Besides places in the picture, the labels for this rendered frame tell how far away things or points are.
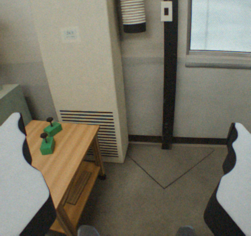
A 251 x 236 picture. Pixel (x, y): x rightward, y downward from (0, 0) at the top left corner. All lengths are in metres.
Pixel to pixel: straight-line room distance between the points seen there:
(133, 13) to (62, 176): 1.04
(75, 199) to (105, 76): 0.84
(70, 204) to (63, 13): 1.22
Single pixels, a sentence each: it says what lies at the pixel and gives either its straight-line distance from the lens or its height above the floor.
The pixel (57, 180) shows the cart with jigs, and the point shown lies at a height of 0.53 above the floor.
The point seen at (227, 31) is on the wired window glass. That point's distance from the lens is 1.66.
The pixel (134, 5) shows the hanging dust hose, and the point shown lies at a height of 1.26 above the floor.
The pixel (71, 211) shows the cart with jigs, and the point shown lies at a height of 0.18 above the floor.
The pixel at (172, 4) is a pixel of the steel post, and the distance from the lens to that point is 1.39.
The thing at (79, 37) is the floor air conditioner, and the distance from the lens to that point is 1.32.
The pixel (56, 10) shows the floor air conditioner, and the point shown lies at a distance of 1.36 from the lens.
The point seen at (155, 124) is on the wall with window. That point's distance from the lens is 1.83.
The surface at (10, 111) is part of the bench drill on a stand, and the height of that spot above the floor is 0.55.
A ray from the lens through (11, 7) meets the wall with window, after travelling 1.94.
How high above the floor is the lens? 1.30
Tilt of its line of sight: 31 degrees down
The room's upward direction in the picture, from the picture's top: 5 degrees counter-clockwise
